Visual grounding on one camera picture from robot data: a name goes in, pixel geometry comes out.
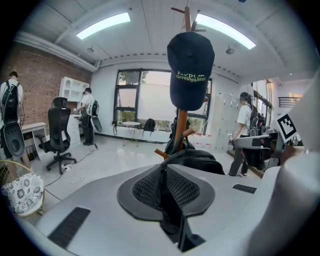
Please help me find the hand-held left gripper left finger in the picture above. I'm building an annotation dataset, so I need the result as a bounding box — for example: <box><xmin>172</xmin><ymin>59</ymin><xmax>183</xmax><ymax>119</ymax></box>
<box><xmin>116</xmin><ymin>164</ymin><xmax>165</xmax><ymax>221</ymax></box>

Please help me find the white desk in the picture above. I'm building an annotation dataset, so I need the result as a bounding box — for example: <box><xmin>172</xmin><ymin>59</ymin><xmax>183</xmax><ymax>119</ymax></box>
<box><xmin>20</xmin><ymin>121</ymin><xmax>48</xmax><ymax>161</ymax></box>

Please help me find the grey locker cabinet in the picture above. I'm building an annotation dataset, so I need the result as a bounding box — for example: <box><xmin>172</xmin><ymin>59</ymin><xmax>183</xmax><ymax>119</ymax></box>
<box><xmin>213</xmin><ymin>91</ymin><xmax>241</xmax><ymax>154</ymax></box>

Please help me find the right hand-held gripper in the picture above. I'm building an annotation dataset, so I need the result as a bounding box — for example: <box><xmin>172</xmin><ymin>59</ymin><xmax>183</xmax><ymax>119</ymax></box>
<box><xmin>247</xmin><ymin>72</ymin><xmax>320</xmax><ymax>256</ymax></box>

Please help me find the white round table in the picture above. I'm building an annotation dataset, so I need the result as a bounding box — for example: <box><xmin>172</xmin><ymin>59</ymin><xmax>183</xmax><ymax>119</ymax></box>
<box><xmin>121</xmin><ymin>121</ymin><xmax>142</xmax><ymax>144</ymax></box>

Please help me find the black office chair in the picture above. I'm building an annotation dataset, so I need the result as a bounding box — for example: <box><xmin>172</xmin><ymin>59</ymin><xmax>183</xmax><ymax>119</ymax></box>
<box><xmin>34</xmin><ymin>97</ymin><xmax>78</xmax><ymax>176</ymax></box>

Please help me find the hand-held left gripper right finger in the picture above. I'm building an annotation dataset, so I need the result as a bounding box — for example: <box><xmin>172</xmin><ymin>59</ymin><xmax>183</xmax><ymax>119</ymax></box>
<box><xmin>166</xmin><ymin>164</ymin><xmax>216</xmax><ymax>217</ymax></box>

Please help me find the white wall shelf cabinet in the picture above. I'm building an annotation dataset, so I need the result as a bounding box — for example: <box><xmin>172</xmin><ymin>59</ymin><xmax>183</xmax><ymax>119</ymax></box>
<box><xmin>58</xmin><ymin>76</ymin><xmax>91</xmax><ymax>103</ymax></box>

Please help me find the long ceiling light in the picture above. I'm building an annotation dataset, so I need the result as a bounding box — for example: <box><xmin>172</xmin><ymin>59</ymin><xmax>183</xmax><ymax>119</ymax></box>
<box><xmin>194</xmin><ymin>12</ymin><xmax>257</xmax><ymax>50</ymax></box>
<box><xmin>75</xmin><ymin>11</ymin><xmax>132</xmax><ymax>41</ymax></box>

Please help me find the white drawer unit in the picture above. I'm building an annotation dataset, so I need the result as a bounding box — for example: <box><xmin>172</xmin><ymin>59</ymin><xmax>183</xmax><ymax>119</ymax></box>
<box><xmin>66</xmin><ymin>114</ymin><xmax>85</xmax><ymax>146</ymax></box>

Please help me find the grey workbench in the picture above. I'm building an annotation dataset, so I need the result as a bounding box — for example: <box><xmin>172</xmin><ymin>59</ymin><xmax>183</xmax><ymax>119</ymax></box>
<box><xmin>231</xmin><ymin>131</ymin><xmax>286</xmax><ymax>171</ymax></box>

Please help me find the floral cushioned chair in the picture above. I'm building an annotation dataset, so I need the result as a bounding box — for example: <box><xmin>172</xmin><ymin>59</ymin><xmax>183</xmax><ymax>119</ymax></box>
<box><xmin>0</xmin><ymin>159</ymin><xmax>46</xmax><ymax>218</ymax></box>

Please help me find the wooden coat rack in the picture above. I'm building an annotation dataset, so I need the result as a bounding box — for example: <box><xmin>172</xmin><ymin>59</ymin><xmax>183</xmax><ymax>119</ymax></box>
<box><xmin>153</xmin><ymin>0</ymin><xmax>210</xmax><ymax>161</ymax></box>

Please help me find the large black-framed window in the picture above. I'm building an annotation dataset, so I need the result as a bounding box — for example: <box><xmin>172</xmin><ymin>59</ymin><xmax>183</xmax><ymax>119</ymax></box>
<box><xmin>113</xmin><ymin>69</ymin><xmax>213</xmax><ymax>137</ymax></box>

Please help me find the black baseball cap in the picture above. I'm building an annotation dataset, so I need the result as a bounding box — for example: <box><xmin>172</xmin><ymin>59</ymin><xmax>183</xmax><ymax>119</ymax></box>
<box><xmin>166</xmin><ymin>31</ymin><xmax>216</xmax><ymax>111</ymax></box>

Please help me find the black backpack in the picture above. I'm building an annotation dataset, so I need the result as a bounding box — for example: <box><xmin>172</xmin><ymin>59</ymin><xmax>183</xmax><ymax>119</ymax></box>
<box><xmin>158</xmin><ymin>119</ymin><xmax>226</xmax><ymax>236</ymax></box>

